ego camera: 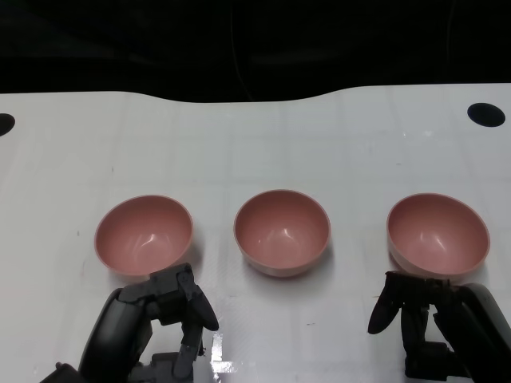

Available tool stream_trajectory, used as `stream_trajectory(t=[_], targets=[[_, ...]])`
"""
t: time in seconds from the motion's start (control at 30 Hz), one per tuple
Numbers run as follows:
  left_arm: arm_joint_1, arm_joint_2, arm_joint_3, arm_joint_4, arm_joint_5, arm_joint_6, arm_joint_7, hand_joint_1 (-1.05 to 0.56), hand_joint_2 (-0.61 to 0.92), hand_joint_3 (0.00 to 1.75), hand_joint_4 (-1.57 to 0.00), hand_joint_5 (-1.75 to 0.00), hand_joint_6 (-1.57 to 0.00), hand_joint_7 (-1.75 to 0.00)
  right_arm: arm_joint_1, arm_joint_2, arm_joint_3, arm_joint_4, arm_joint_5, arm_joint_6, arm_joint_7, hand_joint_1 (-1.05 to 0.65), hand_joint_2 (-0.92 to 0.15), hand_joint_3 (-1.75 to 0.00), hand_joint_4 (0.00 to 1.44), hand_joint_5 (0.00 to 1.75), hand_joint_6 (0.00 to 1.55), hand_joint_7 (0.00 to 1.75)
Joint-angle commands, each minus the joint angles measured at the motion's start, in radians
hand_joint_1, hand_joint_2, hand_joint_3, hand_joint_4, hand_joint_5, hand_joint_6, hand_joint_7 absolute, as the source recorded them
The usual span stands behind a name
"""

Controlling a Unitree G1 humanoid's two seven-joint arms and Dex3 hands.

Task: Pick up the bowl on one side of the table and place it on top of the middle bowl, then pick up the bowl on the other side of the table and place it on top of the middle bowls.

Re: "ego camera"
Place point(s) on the black round table grommet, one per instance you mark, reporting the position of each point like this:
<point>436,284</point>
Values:
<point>5,123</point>
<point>486,115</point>

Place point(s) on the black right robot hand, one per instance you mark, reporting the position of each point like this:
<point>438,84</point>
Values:
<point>479,335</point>

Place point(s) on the clear shiny tape strip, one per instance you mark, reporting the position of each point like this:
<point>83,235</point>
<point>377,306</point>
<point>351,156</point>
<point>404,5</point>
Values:
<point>217,351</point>

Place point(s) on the black backdrop cloth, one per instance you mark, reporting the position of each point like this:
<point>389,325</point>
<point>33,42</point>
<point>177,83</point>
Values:
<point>255,40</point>

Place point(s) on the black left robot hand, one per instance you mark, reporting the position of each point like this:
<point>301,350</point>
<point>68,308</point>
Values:
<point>120,327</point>

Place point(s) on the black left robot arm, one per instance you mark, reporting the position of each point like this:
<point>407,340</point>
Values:
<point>60,375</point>

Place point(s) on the pink plastic bowl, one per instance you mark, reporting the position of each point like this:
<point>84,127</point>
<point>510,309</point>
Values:
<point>143,235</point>
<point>281,233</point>
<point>437,235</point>

